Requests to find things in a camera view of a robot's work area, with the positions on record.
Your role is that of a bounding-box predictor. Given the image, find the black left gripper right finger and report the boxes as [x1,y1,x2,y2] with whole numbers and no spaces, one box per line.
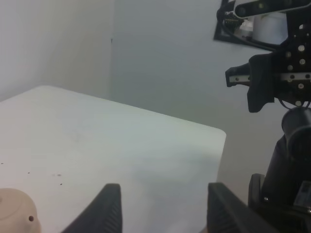
[207,183,277,233]

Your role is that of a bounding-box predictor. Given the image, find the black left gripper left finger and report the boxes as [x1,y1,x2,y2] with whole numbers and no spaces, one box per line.
[63,183,121,233]

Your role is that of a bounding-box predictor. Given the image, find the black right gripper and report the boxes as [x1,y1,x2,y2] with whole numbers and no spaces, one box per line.
[225,24,311,113]

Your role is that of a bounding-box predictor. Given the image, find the beige teapot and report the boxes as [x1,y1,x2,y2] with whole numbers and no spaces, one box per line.
[0,188,41,233]

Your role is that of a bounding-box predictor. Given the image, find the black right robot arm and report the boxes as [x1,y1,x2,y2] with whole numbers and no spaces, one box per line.
[225,23,311,233]

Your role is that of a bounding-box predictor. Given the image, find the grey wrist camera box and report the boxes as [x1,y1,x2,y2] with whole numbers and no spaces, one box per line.
[233,0,311,18]

